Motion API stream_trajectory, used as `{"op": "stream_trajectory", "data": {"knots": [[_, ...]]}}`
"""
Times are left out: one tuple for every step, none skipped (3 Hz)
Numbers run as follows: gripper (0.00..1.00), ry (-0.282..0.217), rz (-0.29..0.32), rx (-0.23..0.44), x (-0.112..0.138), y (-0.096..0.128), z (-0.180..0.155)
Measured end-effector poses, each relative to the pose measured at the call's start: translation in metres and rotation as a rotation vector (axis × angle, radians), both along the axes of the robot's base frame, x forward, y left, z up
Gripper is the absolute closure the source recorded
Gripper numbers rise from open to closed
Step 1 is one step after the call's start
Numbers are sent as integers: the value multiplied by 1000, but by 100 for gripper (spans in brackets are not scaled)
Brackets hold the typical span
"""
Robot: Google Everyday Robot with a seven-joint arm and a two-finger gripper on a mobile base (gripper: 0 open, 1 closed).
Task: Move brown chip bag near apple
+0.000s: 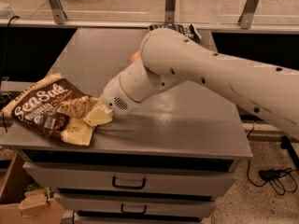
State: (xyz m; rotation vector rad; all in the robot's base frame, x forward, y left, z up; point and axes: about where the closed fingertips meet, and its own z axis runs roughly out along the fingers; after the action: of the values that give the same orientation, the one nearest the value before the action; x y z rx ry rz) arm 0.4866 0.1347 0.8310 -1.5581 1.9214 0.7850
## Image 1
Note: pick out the metal bracket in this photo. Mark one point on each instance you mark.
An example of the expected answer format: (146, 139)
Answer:
(169, 11)
(57, 11)
(247, 15)

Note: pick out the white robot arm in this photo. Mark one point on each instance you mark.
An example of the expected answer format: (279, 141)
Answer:
(168, 58)

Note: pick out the grey drawer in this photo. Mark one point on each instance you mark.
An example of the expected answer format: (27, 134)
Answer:
(112, 178)
(134, 206)

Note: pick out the grey drawer cabinet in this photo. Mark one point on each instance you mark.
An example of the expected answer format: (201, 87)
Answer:
(188, 128)

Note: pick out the top grey drawer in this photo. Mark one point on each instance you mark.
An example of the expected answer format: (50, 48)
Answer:
(112, 178)

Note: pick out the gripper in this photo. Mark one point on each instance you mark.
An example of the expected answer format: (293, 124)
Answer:
(114, 97)

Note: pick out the red apple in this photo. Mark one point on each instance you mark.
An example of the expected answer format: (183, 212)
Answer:
(135, 56)

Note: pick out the left metal bracket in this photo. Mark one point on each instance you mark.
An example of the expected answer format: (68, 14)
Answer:
(57, 11)

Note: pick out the cardboard box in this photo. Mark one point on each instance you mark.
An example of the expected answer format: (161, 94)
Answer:
(21, 205)

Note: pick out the middle metal bracket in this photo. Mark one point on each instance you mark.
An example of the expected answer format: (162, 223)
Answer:
(169, 11)

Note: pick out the brown sea salt chip bag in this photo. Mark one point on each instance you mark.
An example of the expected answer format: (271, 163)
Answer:
(54, 107)

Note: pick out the blue chip bag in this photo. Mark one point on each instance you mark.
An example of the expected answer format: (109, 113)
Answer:
(187, 30)

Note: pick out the middle grey drawer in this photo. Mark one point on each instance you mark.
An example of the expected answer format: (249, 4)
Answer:
(134, 206)

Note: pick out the right metal bracket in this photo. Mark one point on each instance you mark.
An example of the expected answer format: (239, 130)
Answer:
(247, 15)

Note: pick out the black power adapter with cable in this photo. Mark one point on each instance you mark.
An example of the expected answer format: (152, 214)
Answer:
(272, 177)

